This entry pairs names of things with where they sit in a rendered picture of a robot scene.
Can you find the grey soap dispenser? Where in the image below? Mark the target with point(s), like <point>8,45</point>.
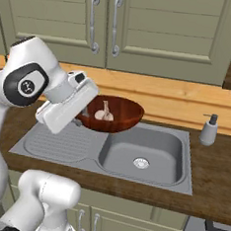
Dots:
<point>208,132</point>

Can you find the olive green wall cupboard door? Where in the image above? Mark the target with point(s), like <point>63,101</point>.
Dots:
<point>174,30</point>
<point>47,12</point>

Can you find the grey steel sink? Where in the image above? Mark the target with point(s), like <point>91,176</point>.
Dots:
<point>144,149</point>

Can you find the white garlic bulb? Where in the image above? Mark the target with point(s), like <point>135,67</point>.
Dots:
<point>104,115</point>

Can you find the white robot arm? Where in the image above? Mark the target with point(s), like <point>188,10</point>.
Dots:
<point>29,63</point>

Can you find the brown wooden bowl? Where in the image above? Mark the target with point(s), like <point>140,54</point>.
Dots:
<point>125,116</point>

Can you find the olive green sink front panel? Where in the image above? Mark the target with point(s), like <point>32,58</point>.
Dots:
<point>129,206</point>

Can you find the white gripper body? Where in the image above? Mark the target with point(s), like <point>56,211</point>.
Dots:
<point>67,105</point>

